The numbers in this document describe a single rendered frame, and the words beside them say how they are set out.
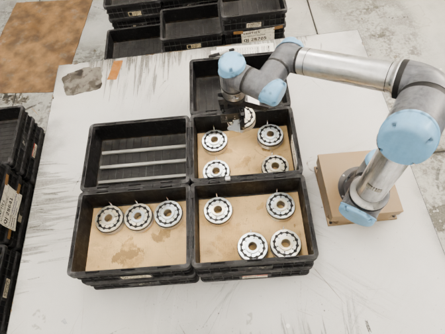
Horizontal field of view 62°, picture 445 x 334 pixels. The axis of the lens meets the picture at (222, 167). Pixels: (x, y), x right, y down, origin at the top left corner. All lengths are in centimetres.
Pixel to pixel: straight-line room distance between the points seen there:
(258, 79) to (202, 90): 68
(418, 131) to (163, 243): 89
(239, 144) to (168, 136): 30
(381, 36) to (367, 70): 226
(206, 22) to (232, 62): 169
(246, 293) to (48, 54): 269
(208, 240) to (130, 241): 28
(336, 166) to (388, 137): 64
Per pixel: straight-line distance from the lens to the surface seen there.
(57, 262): 161
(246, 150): 146
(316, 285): 142
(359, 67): 101
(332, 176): 147
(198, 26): 269
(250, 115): 133
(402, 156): 90
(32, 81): 334
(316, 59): 104
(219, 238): 131
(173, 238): 134
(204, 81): 170
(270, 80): 101
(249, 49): 201
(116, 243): 139
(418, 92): 91
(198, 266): 119
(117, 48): 285
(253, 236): 128
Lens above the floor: 207
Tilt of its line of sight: 60 degrees down
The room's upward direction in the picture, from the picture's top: 9 degrees counter-clockwise
